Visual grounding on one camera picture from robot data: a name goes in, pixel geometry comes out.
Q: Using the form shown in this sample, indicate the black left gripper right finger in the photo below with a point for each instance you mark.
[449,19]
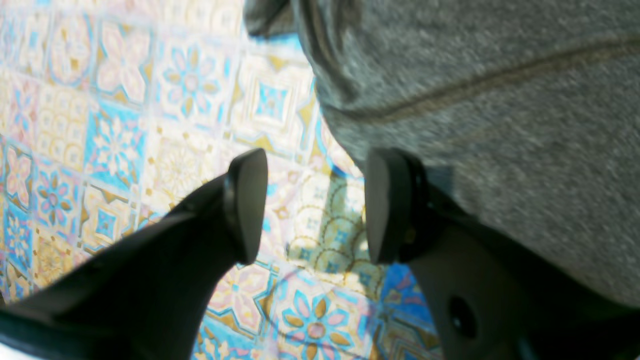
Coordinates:
[490,298]

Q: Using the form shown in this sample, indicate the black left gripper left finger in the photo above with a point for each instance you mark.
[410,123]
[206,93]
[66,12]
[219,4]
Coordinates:
[144,297]

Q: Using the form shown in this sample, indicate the grey t-shirt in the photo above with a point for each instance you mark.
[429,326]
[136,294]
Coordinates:
[526,110]

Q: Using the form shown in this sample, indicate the patterned tablecloth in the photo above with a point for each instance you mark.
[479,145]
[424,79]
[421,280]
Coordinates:
[112,111]

